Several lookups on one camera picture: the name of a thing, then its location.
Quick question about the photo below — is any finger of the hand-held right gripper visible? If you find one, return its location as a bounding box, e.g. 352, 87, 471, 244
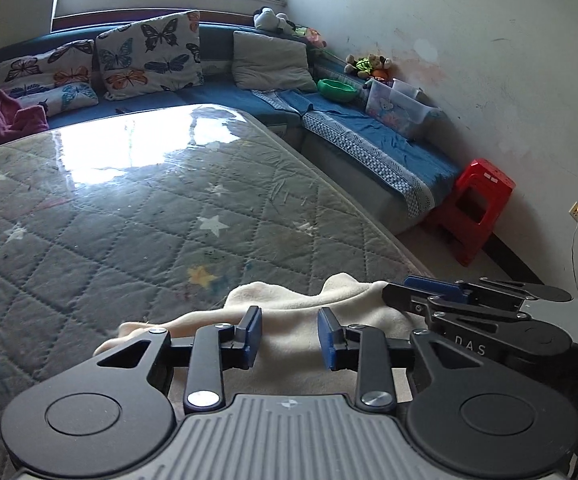
403, 275, 573, 303
383, 282, 533, 323

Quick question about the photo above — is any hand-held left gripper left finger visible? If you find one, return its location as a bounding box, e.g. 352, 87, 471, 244
94, 306, 263, 414

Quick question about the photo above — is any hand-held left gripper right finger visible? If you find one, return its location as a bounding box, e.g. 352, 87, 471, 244
317, 306, 482, 414

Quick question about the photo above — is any cream garment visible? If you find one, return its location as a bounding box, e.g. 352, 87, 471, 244
118, 272, 422, 418

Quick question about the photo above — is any red plastic stool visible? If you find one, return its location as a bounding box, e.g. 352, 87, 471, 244
431, 158, 516, 267

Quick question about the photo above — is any blue patterned sofa cover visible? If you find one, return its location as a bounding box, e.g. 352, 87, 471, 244
251, 87, 464, 220

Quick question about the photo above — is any clear plastic storage box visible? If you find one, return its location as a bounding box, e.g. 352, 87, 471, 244
366, 78, 442, 138

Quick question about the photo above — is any white plastic container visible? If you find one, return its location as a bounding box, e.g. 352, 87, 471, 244
391, 79, 422, 101

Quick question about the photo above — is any green bowl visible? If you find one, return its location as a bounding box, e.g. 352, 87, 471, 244
317, 78, 359, 103

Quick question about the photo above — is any brown plush toy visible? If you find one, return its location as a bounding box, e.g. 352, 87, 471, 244
369, 52, 395, 83

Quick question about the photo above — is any green plush toy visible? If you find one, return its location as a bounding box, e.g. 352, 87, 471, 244
345, 55, 376, 78

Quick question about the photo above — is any blue corner sofa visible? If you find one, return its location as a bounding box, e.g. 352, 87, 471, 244
0, 20, 464, 221

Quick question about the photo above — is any grey pillow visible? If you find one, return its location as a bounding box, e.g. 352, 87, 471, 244
231, 30, 318, 93

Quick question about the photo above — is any pink and green toy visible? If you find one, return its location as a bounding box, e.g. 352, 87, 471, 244
291, 22, 327, 48

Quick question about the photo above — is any large butterfly print pillow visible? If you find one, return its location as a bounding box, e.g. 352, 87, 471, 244
94, 10, 205, 101

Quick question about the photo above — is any panda plush toy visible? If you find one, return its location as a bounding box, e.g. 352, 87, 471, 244
253, 6, 290, 35

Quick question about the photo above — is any purple cloth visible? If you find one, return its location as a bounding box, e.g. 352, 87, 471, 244
0, 89, 50, 157

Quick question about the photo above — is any thin power cable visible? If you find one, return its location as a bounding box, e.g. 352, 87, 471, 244
570, 219, 578, 298

